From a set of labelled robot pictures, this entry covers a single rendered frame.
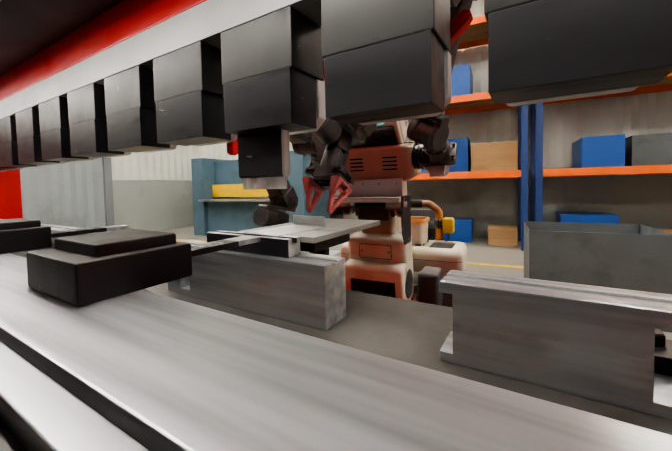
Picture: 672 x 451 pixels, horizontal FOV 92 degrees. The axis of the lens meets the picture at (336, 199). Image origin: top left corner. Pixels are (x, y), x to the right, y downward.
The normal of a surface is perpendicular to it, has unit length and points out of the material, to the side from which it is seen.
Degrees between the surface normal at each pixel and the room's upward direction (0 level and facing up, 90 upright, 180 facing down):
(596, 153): 90
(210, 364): 0
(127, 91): 90
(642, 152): 90
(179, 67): 90
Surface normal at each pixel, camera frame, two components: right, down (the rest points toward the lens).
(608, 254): -0.44, 0.05
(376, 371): -0.02, -1.00
